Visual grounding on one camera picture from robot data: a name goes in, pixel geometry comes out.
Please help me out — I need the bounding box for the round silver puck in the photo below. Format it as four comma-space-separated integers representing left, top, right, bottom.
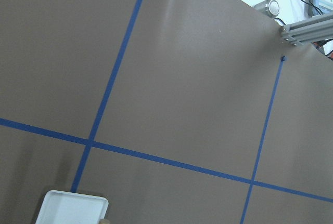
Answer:
253, 0, 280, 18

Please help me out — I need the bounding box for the white rack base plate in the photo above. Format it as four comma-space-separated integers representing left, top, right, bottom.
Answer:
36, 190, 109, 224

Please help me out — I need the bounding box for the aluminium frame post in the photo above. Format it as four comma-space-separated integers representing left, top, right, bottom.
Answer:
280, 12, 332, 46

